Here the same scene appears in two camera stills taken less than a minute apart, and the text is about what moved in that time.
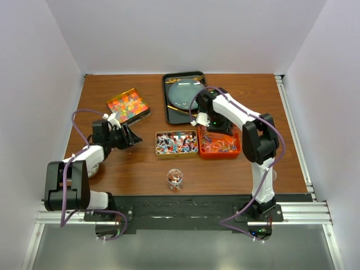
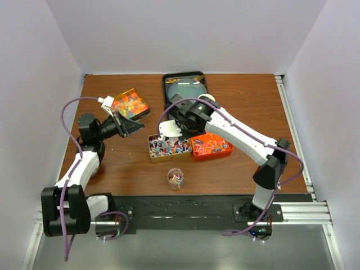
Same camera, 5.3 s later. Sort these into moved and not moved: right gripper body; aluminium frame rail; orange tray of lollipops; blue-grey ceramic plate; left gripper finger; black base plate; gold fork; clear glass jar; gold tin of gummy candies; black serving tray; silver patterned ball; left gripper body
Moved: left gripper finger; right gripper body; orange tray of lollipops; left gripper body
Not moved: silver patterned ball; gold tin of gummy candies; blue-grey ceramic plate; black serving tray; clear glass jar; black base plate; gold fork; aluminium frame rail
